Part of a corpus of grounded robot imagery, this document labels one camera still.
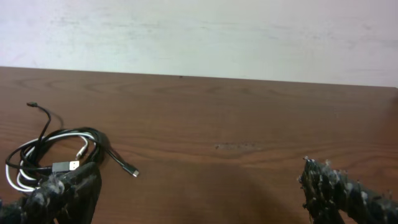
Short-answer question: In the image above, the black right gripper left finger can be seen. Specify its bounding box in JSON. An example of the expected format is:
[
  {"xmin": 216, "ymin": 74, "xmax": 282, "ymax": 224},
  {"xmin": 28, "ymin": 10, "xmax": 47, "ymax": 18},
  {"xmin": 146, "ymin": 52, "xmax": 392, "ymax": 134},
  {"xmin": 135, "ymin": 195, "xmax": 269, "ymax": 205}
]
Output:
[{"xmin": 1, "ymin": 162, "xmax": 102, "ymax": 224}]

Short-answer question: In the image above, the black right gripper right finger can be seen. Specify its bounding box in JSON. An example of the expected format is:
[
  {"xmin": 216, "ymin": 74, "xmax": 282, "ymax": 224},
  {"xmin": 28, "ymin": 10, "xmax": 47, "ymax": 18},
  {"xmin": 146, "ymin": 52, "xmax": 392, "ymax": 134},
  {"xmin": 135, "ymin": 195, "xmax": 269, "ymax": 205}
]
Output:
[{"xmin": 298, "ymin": 157, "xmax": 397, "ymax": 224}]

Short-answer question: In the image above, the thin black usb cable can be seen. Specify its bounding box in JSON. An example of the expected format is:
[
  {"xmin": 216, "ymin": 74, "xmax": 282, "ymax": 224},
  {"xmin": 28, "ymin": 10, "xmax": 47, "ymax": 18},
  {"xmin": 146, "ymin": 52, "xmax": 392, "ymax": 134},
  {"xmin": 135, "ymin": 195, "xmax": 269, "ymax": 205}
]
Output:
[{"xmin": 5, "ymin": 101, "xmax": 65, "ymax": 175}]

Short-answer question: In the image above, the thick black usb cable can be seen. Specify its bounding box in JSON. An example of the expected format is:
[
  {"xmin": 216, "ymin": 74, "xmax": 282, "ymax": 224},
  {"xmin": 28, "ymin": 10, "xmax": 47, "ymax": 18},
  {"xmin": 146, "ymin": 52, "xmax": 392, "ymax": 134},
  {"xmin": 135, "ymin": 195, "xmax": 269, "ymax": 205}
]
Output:
[{"xmin": 18, "ymin": 126, "xmax": 140, "ymax": 178}]

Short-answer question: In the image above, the white usb cable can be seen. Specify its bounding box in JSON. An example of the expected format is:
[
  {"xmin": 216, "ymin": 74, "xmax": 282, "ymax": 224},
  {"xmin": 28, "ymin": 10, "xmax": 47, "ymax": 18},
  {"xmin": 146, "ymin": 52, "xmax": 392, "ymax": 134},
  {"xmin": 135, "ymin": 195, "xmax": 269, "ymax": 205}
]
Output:
[{"xmin": 5, "ymin": 131, "xmax": 96, "ymax": 193}]

